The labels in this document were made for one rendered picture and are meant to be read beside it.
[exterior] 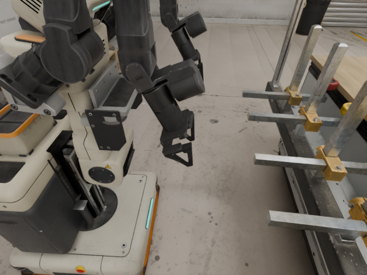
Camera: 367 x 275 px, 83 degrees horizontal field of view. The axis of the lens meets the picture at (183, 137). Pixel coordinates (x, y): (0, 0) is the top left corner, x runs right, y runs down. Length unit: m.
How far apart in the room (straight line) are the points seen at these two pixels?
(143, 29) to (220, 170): 1.55
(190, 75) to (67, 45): 0.21
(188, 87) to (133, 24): 0.14
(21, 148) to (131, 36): 0.68
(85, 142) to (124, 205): 0.63
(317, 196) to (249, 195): 0.84
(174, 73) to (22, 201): 0.70
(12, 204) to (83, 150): 0.29
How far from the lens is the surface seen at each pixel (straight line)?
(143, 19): 0.39
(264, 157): 0.82
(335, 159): 0.92
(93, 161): 0.84
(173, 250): 1.47
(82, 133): 0.81
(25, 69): 0.51
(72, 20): 0.42
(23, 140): 0.94
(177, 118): 0.46
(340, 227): 0.71
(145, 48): 0.39
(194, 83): 0.41
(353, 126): 0.85
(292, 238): 1.65
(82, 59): 0.42
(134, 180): 1.41
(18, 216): 1.00
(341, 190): 1.14
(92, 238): 1.28
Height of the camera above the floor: 1.38
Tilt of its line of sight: 41 degrees down
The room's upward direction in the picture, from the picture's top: straight up
